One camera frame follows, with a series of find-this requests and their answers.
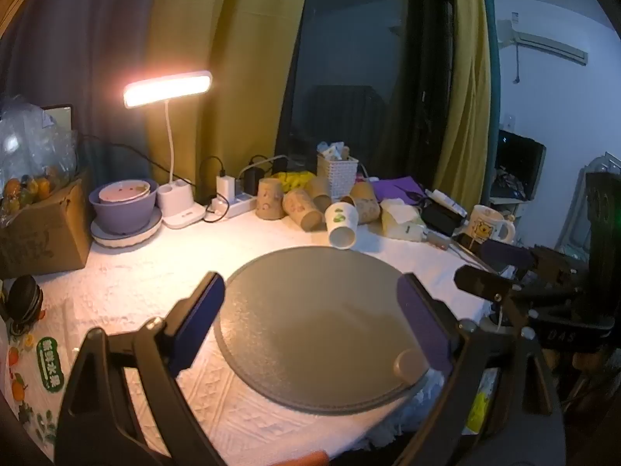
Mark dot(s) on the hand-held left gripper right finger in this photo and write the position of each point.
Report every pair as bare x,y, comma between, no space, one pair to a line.
429,323

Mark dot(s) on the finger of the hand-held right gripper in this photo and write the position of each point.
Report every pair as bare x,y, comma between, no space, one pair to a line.
482,284
504,255

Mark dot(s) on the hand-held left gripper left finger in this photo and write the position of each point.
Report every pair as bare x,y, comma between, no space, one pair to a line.
196,323

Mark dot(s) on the white paper cup green print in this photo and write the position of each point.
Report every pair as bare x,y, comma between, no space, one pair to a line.
341,225

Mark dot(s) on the brown paper cup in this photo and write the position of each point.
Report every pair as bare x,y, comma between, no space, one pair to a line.
269,200
321,194
366,204
302,209

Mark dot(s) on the white cartoon mug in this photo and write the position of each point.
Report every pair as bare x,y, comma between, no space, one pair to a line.
485,225

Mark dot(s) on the white textured tablecloth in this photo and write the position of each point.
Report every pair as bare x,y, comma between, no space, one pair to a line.
145,272

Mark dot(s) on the black box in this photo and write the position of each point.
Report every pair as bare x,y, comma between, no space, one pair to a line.
439,218

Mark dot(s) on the white tube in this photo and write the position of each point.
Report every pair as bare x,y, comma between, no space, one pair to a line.
449,200

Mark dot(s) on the yellow packet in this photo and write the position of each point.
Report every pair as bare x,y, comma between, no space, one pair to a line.
479,400

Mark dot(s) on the black monitor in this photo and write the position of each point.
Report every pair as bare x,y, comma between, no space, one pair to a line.
521,162

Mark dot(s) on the yellow tissue pack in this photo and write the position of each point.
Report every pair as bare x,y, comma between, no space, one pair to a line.
400,221

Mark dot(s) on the white plate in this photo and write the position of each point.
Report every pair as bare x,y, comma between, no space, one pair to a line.
126,241

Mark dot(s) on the round grey mat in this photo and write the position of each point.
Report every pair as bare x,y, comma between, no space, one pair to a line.
315,320

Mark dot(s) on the white power strip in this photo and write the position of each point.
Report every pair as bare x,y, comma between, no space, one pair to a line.
237,205

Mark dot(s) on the purple cloth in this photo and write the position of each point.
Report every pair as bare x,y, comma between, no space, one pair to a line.
398,189

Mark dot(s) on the purple bowl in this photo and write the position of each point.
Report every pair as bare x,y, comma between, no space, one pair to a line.
121,216

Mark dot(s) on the white charger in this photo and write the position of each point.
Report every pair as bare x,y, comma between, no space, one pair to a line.
225,187

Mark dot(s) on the pink bowl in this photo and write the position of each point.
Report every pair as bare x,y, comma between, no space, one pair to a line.
123,194

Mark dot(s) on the black charger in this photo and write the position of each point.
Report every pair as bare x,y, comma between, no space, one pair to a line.
253,180

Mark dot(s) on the printed plastic bag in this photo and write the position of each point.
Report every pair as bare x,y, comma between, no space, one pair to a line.
34,374

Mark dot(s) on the white woven basket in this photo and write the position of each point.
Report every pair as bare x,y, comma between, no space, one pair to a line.
337,177

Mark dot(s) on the yellow cloth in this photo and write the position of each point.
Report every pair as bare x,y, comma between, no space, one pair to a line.
293,179

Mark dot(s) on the cardboard box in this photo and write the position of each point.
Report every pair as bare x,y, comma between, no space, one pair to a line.
43,238

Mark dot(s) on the black headphones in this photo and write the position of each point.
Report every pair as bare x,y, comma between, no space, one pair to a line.
22,301

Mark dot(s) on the yellow curtain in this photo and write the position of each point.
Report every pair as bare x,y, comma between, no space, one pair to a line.
468,82
233,24

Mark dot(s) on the white air conditioner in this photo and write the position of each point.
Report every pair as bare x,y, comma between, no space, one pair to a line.
543,41

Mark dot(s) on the clear plastic bag of oranges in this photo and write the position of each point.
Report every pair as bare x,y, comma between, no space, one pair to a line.
34,155

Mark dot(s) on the white desk lamp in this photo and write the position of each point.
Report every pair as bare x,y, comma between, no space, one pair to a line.
167,88

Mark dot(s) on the grey curtain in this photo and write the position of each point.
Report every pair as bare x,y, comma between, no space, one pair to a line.
82,43

